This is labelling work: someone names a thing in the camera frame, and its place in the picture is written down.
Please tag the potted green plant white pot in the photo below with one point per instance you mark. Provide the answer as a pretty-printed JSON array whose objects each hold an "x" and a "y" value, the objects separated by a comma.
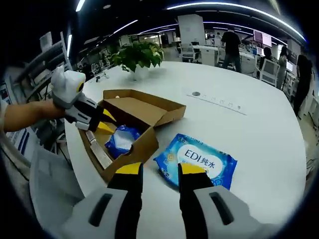
[{"x": 137, "y": 56}]

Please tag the blue white wet wipes pack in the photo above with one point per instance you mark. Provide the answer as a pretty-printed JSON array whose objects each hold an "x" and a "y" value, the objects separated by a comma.
[{"x": 199, "y": 154}]

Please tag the blue translucent plastic pack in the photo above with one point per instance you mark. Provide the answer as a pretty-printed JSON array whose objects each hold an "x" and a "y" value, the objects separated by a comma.
[{"x": 122, "y": 142}]

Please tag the round grey table grommet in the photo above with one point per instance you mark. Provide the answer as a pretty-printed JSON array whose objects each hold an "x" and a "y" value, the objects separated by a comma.
[{"x": 196, "y": 93}]

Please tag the grey mesh office chair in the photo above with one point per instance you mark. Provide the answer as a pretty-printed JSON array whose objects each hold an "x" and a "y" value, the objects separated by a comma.
[{"x": 49, "y": 179}]

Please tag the white poster board blue border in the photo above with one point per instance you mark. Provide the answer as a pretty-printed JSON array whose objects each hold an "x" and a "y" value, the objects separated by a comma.
[{"x": 18, "y": 142}]

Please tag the white office chair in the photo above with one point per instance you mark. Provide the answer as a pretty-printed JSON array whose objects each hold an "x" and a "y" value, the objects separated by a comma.
[
  {"x": 188, "y": 52},
  {"x": 269, "y": 72}
]

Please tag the grey metal shelf rack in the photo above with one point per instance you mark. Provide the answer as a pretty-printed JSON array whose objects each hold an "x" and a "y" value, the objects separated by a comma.
[{"x": 49, "y": 57}]

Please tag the white square pillar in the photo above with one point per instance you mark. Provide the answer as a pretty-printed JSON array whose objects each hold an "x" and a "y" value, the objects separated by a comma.
[{"x": 192, "y": 30}]

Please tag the long curved ceiling light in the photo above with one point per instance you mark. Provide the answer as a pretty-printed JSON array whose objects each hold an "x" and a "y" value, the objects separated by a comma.
[{"x": 236, "y": 8}]

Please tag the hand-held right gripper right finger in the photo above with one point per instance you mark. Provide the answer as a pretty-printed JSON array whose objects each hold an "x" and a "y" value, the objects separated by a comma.
[{"x": 192, "y": 199}]

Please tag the brown cardboard shoe box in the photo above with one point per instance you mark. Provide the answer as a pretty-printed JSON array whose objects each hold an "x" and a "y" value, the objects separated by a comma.
[{"x": 144, "y": 109}]

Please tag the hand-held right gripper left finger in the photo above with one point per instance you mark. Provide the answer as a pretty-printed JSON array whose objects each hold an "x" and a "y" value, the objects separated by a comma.
[{"x": 129, "y": 199}]

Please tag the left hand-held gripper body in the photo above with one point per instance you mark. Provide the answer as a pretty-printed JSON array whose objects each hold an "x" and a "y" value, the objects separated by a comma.
[{"x": 66, "y": 87}]

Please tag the pink wall screen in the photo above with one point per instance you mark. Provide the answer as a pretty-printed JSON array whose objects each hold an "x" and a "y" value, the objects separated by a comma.
[{"x": 263, "y": 37}]

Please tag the small black tabletop items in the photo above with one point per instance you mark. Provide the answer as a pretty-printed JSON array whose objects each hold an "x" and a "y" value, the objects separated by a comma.
[{"x": 102, "y": 77}]

